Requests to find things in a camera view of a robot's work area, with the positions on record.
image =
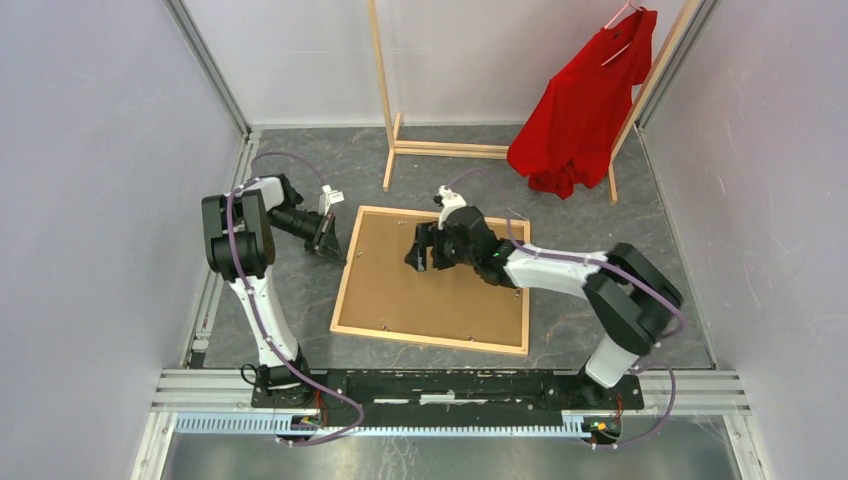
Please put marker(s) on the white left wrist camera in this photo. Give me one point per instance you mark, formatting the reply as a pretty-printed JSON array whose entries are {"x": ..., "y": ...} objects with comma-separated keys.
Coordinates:
[{"x": 329, "y": 196}]

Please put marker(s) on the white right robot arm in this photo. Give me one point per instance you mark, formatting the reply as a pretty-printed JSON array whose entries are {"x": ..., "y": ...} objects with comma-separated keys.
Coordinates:
[{"x": 633, "y": 300}]

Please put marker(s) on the light wooden picture frame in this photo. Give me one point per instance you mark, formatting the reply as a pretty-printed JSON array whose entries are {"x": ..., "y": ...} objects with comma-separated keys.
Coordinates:
[{"x": 341, "y": 291}]

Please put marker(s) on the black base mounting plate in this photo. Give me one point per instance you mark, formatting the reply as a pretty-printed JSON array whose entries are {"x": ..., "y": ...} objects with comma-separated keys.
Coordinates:
[{"x": 452, "y": 398}]

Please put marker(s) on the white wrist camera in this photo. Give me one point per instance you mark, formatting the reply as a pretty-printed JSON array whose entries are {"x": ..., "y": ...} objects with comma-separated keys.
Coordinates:
[
  {"x": 329, "y": 196},
  {"x": 449, "y": 201}
]

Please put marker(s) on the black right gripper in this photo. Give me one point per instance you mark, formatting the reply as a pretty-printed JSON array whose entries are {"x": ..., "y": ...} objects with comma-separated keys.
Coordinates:
[{"x": 428, "y": 235}]

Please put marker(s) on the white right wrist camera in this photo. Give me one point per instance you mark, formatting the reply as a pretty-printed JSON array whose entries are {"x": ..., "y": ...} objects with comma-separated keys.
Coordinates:
[{"x": 449, "y": 201}]

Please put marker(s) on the red t-shirt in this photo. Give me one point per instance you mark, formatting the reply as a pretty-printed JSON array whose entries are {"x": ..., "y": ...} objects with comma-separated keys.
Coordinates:
[{"x": 568, "y": 138}]

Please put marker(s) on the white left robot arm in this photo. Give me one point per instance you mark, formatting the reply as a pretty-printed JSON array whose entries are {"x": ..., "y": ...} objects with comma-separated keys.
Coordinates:
[{"x": 239, "y": 246}]

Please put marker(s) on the brown backing board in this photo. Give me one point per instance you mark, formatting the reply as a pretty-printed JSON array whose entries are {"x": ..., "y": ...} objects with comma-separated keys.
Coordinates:
[{"x": 430, "y": 291}]

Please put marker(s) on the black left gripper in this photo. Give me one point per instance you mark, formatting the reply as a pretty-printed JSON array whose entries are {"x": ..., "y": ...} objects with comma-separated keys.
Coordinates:
[{"x": 325, "y": 242}]

